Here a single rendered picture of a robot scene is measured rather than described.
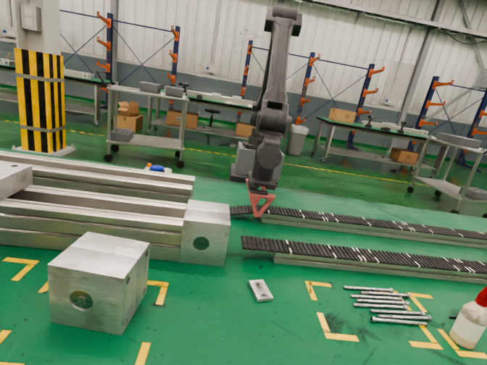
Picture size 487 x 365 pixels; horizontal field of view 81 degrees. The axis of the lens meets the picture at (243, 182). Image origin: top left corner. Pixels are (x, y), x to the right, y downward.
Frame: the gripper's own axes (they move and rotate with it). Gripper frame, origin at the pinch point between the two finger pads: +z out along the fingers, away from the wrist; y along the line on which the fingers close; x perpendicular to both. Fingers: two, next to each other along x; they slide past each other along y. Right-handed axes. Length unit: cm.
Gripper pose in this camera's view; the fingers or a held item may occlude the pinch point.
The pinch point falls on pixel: (255, 208)
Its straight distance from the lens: 80.8
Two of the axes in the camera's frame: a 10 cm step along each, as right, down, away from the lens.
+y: 0.8, 3.3, -9.4
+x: 9.8, 1.3, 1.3
